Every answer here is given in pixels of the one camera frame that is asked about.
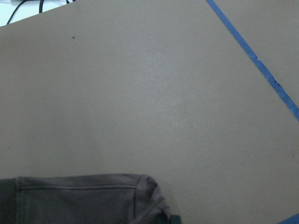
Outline dark brown t-shirt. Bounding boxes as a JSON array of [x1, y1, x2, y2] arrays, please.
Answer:
[[0, 174, 171, 224]]

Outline black cables behind table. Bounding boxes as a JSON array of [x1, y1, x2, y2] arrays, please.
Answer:
[[6, 0, 75, 25]]

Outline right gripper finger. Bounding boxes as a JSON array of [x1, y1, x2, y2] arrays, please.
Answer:
[[170, 215, 181, 224]]

